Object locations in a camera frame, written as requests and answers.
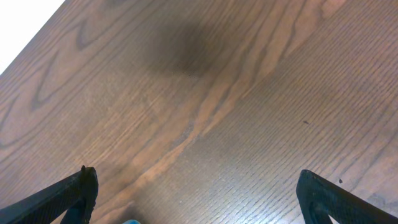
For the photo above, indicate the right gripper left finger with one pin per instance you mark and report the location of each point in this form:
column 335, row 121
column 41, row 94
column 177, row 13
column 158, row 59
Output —
column 74, row 197

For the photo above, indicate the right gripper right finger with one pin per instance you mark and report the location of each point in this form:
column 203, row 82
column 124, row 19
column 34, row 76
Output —
column 321, row 201

